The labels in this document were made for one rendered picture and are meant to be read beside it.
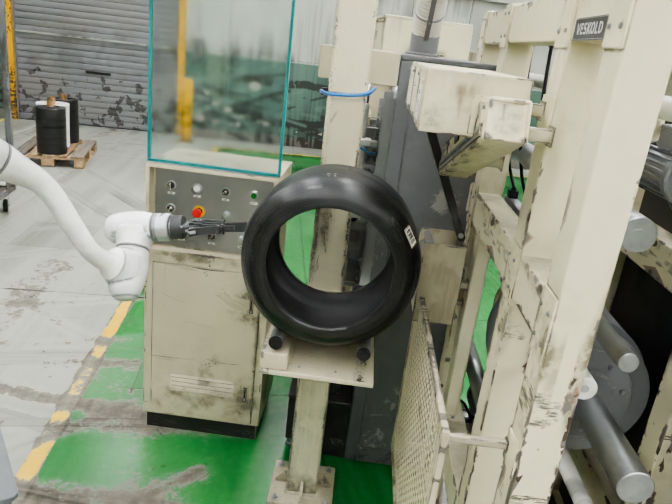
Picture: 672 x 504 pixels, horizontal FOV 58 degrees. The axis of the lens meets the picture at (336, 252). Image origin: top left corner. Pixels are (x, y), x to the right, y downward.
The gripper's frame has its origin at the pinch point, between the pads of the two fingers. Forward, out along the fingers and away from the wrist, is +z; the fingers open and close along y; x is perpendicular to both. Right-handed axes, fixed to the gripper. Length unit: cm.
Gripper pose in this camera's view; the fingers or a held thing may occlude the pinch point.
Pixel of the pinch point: (235, 226)
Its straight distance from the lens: 193.4
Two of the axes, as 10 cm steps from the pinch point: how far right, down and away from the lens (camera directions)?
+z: 10.0, 0.0, -0.7
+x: 0.3, 9.5, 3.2
